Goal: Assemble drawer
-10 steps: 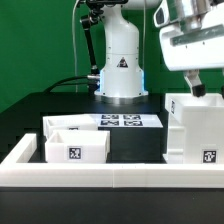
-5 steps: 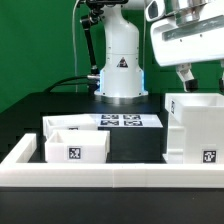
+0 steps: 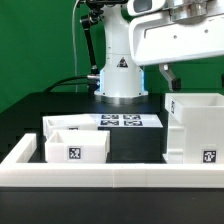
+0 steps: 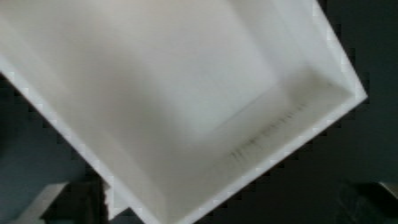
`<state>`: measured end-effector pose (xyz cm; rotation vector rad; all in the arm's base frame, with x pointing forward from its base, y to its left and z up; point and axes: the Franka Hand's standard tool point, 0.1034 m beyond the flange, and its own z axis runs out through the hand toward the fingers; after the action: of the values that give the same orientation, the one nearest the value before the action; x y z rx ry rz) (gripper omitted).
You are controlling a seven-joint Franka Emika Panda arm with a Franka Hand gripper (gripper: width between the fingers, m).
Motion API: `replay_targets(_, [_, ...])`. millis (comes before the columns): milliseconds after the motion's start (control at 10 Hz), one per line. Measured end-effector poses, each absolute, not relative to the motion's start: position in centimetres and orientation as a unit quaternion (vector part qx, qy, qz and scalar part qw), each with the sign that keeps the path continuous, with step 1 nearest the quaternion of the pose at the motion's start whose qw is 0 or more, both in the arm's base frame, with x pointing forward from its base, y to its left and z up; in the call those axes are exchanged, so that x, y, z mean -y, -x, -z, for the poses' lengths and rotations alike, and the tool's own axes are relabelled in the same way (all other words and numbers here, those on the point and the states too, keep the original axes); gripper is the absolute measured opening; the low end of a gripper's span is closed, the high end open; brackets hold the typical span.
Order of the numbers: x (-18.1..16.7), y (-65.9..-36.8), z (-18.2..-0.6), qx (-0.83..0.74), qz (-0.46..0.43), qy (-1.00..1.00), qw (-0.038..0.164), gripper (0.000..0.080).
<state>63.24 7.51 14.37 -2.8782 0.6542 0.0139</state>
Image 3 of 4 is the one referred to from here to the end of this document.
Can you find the white fence frame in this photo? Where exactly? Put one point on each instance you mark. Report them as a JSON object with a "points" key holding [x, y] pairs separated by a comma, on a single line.
{"points": [[17, 171]]}

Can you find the white marker tag sheet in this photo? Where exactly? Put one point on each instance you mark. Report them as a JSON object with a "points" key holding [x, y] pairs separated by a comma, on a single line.
{"points": [[127, 120]]}

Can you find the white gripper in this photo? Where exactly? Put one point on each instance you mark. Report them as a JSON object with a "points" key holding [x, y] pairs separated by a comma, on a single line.
{"points": [[164, 31]]}

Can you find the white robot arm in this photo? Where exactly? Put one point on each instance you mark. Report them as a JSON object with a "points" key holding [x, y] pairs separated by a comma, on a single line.
{"points": [[121, 80]]}

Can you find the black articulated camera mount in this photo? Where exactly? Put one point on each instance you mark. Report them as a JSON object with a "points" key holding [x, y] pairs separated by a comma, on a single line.
{"points": [[90, 36]]}

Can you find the white drawer tray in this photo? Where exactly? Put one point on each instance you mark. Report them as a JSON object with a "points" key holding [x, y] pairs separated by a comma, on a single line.
{"points": [[77, 146], [68, 122]]}

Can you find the white drawer cabinet box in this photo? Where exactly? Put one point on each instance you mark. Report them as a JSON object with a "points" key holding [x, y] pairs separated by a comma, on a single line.
{"points": [[195, 133]]}

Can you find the white front drawer tray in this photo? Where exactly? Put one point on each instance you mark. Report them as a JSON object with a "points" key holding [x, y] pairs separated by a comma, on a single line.
{"points": [[77, 146]]}

